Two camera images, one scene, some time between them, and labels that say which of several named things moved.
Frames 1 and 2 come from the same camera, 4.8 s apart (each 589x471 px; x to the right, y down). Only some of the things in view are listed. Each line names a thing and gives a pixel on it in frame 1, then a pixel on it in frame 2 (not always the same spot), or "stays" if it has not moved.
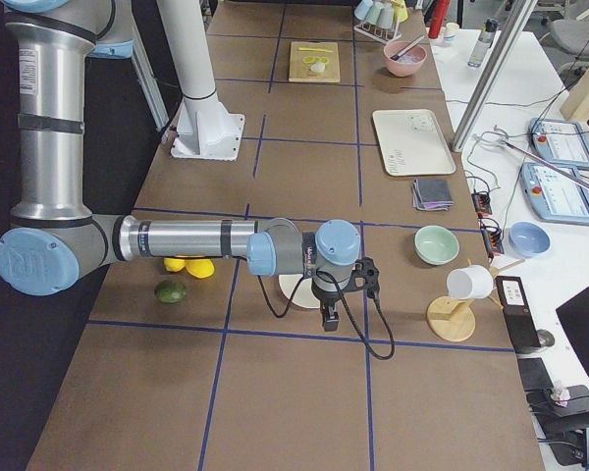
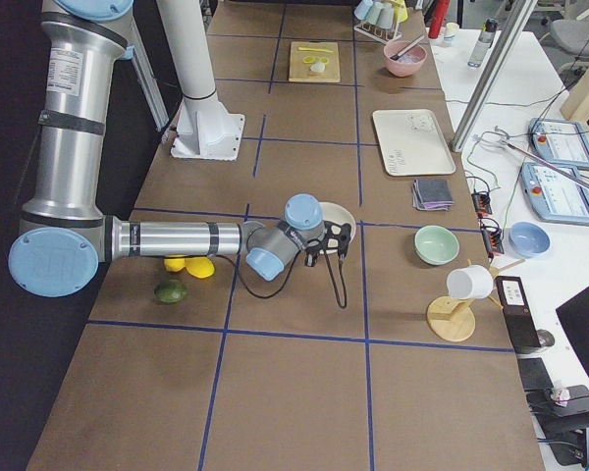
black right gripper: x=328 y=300 → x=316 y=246
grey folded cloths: x=431 y=194 stays
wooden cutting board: x=300 y=71 stays
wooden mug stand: x=454 y=318 stays
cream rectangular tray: x=412 y=141 stays
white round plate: x=304 y=295 → x=334 y=212
